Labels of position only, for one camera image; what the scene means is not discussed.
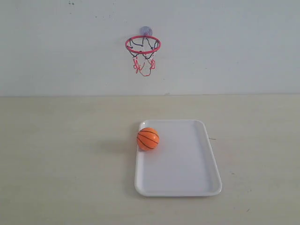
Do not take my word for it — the small orange basketball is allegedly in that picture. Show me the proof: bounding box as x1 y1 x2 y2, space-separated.
136 127 160 151

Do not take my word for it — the red mini basketball hoop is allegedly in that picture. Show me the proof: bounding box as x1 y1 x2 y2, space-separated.
125 35 161 77

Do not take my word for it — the white rectangular plastic tray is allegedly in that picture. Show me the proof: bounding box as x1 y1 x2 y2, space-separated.
135 120 222 197

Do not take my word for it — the clear suction cup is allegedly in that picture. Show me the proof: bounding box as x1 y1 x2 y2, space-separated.
139 26 153 36

